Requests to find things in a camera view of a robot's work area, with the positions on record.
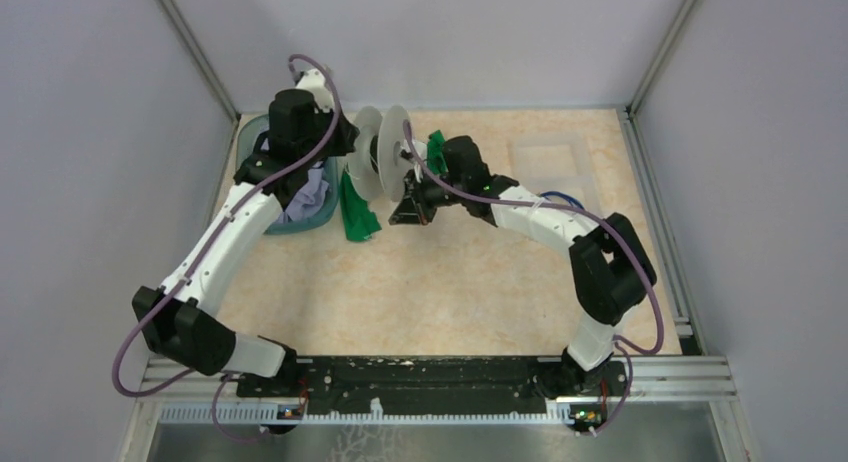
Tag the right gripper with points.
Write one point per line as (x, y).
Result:
(414, 208)

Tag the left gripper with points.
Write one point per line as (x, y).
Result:
(347, 133)

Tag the white filament spool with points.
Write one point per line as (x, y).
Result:
(389, 128)

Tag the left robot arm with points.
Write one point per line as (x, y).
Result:
(177, 319)

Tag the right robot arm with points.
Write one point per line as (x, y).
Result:
(610, 268)

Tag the green cloth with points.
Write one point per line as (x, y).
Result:
(358, 217)

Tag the lavender cloth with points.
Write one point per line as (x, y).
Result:
(309, 199)

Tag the teal plastic basket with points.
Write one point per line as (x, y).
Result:
(247, 138)

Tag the clear plastic box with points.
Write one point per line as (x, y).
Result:
(557, 166)

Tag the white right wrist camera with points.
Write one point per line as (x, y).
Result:
(404, 161)

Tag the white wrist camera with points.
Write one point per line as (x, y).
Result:
(404, 161)
(314, 81)

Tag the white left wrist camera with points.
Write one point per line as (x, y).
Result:
(314, 81)

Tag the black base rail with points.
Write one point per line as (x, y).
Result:
(450, 389)

